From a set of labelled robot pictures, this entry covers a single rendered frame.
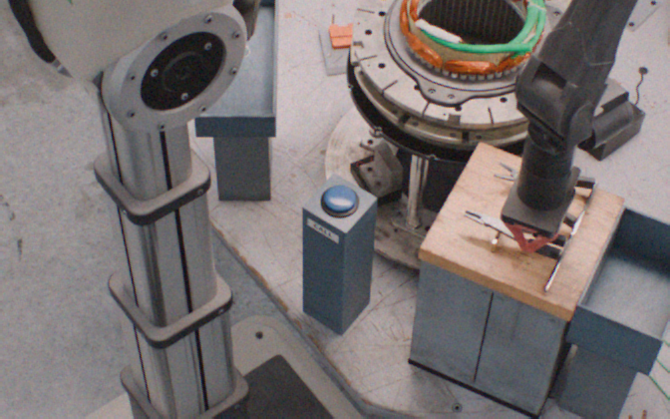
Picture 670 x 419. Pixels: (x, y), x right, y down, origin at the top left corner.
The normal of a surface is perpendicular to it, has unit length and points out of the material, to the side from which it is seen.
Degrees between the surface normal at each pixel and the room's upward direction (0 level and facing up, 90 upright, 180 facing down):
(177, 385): 90
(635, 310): 0
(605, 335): 90
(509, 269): 0
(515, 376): 90
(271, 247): 0
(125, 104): 90
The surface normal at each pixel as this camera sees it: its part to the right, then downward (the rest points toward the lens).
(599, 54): 0.61, 0.40
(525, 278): 0.02, -0.60
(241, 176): 0.01, 0.80
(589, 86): 0.55, 0.61
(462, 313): -0.45, 0.71
